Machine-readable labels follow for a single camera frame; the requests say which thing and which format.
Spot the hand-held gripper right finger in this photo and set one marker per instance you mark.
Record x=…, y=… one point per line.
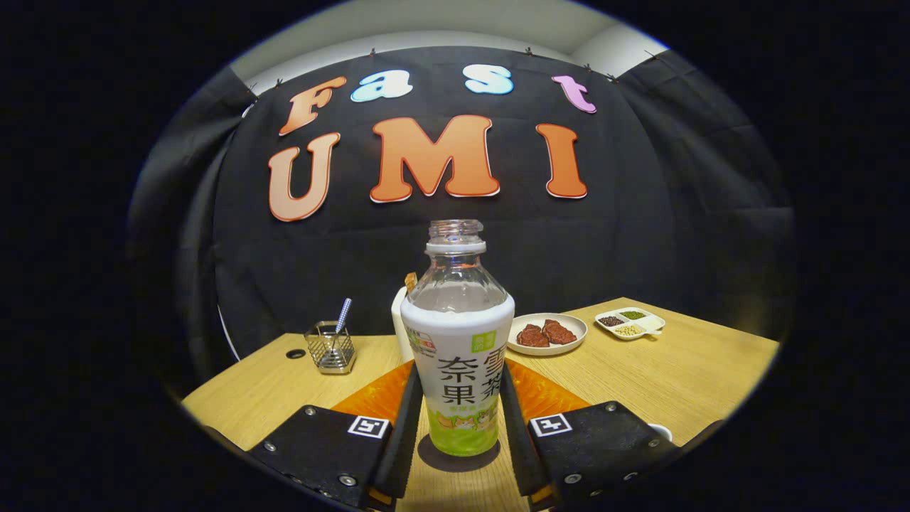
x=515, y=448

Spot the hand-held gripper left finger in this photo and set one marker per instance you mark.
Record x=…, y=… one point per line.
x=407, y=441

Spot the clear juice bottle white label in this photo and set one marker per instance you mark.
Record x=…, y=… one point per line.
x=455, y=341

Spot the white cup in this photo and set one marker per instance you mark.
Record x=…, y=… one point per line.
x=662, y=430

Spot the red meat piece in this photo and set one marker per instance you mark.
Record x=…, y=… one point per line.
x=532, y=336
x=560, y=332

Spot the cream toaster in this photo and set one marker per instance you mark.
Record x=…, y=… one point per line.
x=399, y=323

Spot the white round plate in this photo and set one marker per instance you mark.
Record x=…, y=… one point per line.
x=576, y=338

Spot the blue striped straw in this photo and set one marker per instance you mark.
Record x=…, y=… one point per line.
x=343, y=314

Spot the brown toast slice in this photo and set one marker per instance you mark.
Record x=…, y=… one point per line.
x=410, y=281

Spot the white divided dish with beans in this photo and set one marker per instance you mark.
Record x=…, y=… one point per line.
x=629, y=323

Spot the wooden table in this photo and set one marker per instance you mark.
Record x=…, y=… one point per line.
x=675, y=377

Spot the black backdrop cloth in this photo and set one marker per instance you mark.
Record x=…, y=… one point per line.
x=604, y=235

